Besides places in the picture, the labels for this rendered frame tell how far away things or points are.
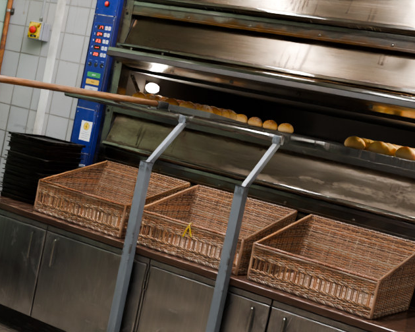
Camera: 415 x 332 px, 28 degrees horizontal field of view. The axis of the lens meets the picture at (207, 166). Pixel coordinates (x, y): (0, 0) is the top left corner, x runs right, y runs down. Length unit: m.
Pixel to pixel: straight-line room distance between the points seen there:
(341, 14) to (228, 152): 0.84
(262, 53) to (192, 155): 0.61
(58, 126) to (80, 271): 1.11
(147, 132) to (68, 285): 0.93
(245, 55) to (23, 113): 1.46
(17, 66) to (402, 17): 2.27
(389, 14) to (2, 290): 2.21
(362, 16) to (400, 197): 0.82
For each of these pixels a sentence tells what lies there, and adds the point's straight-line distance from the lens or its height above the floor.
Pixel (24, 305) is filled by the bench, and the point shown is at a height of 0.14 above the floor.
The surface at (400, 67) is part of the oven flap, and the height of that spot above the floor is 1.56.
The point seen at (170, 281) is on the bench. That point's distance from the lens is 3.50.
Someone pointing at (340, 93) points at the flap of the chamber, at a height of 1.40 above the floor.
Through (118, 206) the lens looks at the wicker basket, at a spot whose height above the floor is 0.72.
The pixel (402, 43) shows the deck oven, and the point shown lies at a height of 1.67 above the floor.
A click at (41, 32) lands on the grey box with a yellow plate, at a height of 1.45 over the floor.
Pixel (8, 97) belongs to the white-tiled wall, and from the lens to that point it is 4.93.
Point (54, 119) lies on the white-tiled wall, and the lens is 4.67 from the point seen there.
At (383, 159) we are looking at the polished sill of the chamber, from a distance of 3.65.
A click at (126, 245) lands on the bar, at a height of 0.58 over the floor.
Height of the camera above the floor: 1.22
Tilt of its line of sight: 4 degrees down
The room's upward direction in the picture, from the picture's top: 12 degrees clockwise
